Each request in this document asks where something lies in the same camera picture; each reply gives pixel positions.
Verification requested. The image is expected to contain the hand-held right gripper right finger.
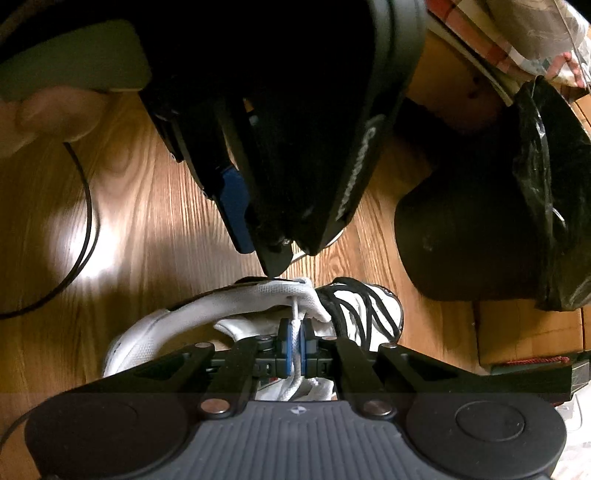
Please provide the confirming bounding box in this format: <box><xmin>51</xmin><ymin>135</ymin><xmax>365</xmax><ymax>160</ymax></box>
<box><xmin>299</xmin><ymin>320</ymin><xmax>468</xmax><ymax>417</ymax></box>

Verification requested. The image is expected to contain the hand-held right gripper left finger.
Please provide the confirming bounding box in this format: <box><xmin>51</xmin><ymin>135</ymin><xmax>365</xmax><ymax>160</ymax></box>
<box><xmin>122</xmin><ymin>320</ymin><xmax>296</xmax><ymax>417</ymax></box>

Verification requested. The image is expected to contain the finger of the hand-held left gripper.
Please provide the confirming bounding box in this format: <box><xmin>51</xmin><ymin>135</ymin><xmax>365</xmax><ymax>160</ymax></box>
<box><xmin>201</xmin><ymin>157</ymin><xmax>256</xmax><ymax>254</ymax></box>
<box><xmin>222</xmin><ymin>102</ymin><xmax>294</xmax><ymax>278</ymax></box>

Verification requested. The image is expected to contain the white shoelace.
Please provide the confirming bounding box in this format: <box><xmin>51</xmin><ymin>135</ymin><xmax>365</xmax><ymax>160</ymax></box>
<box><xmin>270</xmin><ymin>277</ymin><xmax>335</xmax><ymax>401</ymax></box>

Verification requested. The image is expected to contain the white and black sneaker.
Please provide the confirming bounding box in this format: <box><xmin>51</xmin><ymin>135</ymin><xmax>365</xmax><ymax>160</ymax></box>
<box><xmin>102</xmin><ymin>276</ymin><xmax>406</xmax><ymax>402</ymax></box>

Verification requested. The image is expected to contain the person's left hand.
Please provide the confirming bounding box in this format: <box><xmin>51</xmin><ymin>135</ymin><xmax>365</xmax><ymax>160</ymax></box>
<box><xmin>0</xmin><ymin>88</ymin><xmax>110</xmax><ymax>160</ymax></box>

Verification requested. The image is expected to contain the black shoelace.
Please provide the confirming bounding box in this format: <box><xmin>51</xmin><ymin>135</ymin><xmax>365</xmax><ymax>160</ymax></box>
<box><xmin>323</xmin><ymin>277</ymin><xmax>404</xmax><ymax>352</ymax></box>

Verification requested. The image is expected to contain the plaid bedding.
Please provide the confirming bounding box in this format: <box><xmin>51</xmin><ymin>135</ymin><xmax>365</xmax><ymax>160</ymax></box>
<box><xmin>425</xmin><ymin>0</ymin><xmax>591</xmax><ymax>107</ymax></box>

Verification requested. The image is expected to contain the black trash bag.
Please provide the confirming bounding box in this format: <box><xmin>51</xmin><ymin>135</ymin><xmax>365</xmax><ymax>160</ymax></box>
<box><xmin>510</xmin><ymin>76</ymin><xmax>591</xmax><ymax>312</ymax></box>

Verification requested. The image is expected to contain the black cable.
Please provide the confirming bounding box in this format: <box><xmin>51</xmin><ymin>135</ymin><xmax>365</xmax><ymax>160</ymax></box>
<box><xmin>0</xmin><ymin>141</ymin><xmax>100</xmax><ymax>320</ymax></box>

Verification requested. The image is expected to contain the black gift bag red cord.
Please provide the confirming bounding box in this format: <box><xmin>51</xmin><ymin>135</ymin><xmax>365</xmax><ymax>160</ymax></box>
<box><xmin>489</xmin><ymin>353</ymin><xmax>591</xmax><ymax>407</ymax></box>

